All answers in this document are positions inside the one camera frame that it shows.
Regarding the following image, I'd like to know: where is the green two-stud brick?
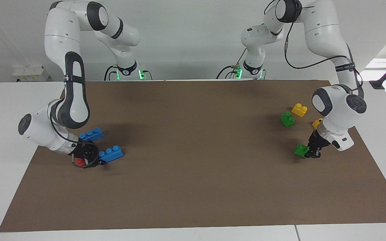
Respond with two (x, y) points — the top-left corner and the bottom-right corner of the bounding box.
(280, 112), (295, 128)
(294, 144), (309, 157)

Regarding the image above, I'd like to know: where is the blue three-stud brick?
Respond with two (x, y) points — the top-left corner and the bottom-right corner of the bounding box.
(98, 145), (124, 163)
(79, 127), (104, 142)

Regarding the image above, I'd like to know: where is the brown table mat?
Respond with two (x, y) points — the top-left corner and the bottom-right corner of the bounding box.
(0, 80), (386, 232)

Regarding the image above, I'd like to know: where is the white box yellow label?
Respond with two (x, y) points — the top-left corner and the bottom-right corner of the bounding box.
(12, 65), (50, 83)

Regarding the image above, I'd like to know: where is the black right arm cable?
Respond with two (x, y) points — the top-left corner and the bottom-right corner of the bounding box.
(50, 109), (86, 148)

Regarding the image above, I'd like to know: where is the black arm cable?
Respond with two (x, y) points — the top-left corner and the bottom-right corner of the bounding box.
(263, 0), (364, 99)
(50, 109), (86, 148)

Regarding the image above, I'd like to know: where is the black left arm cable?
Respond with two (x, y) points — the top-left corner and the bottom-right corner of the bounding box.
(263, 0), (364, 99)

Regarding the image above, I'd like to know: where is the thin black base cable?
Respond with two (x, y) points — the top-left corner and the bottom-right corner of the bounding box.
(237, 49), (248, 67)

